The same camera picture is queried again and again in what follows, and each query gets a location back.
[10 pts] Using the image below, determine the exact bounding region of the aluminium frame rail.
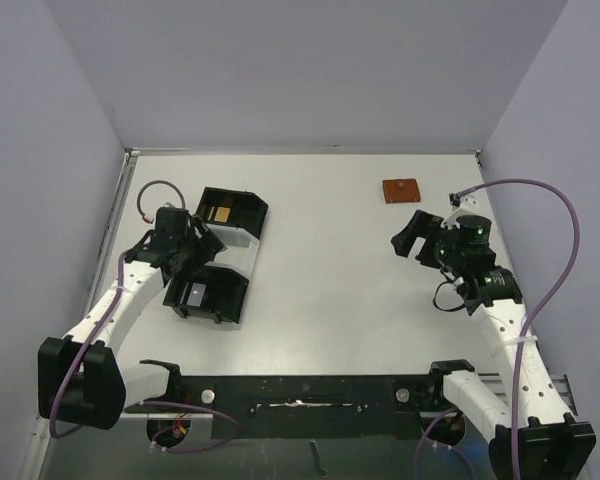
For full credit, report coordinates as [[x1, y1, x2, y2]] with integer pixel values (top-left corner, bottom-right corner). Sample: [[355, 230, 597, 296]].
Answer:
[[479, 373, 578, 416]]

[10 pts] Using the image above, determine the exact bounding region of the brown leather card holder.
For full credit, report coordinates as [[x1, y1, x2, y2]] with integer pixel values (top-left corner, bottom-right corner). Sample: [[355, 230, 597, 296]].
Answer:
[[382, 178, 421, 204]]

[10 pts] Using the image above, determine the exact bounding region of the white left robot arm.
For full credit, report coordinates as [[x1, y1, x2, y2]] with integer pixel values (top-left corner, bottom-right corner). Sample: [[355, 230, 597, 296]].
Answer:
[[37, 207, 226, 439]]

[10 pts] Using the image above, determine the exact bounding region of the black white card sorting tray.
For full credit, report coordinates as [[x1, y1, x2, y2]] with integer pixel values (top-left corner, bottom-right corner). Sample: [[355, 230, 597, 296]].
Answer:
[[162, 186, 270, 326]]

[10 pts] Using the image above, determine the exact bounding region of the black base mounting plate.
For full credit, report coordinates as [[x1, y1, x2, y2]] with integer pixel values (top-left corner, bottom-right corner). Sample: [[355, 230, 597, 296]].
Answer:
[[183, 374, 451, 440]]

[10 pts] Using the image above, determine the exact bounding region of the gold card in tray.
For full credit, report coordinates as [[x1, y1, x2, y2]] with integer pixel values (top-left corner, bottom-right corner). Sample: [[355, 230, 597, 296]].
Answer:
[[213, 206, 231, 223]]

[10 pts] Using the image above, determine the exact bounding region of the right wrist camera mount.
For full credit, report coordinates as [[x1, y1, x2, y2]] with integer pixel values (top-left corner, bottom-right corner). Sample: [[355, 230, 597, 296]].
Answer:
[[446, 193, 481, 223]]

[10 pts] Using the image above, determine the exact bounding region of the silver card in tray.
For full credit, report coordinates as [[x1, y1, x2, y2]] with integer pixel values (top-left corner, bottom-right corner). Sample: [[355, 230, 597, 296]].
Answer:
[[187, 283, 206, 307]]

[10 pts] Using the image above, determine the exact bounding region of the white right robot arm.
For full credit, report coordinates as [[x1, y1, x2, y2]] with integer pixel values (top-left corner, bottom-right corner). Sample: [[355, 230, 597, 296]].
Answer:
[[391, 210, 596, 479]]

